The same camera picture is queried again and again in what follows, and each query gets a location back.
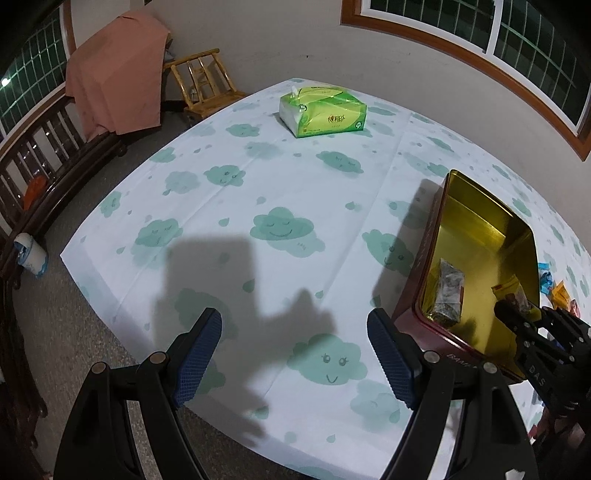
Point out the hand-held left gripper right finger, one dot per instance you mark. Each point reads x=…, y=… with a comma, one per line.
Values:
x=390, y=355

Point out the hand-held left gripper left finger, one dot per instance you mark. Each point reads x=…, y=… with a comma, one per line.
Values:
x=198, y=355

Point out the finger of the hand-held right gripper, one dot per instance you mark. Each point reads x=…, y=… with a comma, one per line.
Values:
x=561, y=318
x=510, y=316

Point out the dark red gold tin box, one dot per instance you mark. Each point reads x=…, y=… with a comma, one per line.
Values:
x=485, y=240

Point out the orange snack packet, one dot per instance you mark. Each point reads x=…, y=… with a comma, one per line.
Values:
x=560, y=293

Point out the blue snack packet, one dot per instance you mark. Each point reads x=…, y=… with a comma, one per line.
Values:
x=546, y=279

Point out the grey green snack packet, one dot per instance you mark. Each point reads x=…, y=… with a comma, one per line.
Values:
x=449, y=290

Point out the cloud print tablecloth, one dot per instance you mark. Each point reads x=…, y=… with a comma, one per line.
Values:
x=277, y=184

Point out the orange plastic bag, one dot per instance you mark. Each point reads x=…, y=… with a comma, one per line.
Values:
x=33, y=194

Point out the green tissue pack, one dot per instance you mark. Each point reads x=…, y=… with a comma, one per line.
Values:
x=323, y=115

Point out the dark wooden bench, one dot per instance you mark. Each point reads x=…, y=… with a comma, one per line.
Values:
x=60, y=138

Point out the light wooden chair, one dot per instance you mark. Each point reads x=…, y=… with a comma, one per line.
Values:
x=203, y=78

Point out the wood framed window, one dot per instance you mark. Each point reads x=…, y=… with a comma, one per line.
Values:
x=531, y=37

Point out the pink cloth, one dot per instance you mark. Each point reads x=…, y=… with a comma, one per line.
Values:
x=115, y=69

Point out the barred window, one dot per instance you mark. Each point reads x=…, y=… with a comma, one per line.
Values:
x=32, y=69

